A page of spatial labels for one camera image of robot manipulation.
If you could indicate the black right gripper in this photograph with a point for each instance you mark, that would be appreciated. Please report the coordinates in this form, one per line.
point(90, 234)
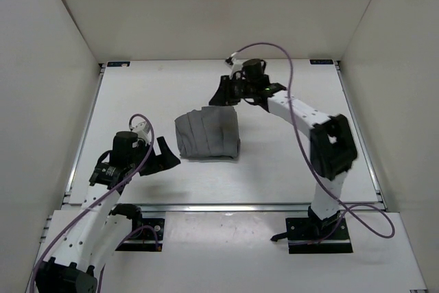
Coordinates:
point(224, 97)

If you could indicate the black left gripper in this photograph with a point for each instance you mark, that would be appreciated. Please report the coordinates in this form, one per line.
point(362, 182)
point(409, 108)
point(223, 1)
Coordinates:
point(166, 158)

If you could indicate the grey pleated skirt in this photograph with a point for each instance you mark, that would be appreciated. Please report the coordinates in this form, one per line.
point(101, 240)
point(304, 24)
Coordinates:
point(211, 132)

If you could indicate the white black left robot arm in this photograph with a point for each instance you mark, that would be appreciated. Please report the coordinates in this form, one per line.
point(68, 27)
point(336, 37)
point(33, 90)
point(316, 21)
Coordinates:
point(73, 261)

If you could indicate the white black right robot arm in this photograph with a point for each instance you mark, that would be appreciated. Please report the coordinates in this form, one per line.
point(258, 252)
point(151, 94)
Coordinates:
point(332, 149)

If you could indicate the blue label sticker right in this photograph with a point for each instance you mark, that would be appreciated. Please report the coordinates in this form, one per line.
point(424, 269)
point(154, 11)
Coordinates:
point(321, 62)

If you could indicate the blue label sticker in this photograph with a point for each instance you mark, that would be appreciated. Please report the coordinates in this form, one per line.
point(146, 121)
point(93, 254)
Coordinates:
point(118, 64)
point(321, 62)

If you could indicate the blue label sticker left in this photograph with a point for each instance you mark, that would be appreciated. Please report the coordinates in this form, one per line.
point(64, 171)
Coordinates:
point(118, 64)

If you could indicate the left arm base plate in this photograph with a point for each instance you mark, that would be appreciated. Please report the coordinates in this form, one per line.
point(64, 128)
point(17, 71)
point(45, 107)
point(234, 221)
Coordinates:
point(150, 238)

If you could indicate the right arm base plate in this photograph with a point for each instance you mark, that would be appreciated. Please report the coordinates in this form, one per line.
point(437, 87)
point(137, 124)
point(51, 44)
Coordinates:
point(304, 237)

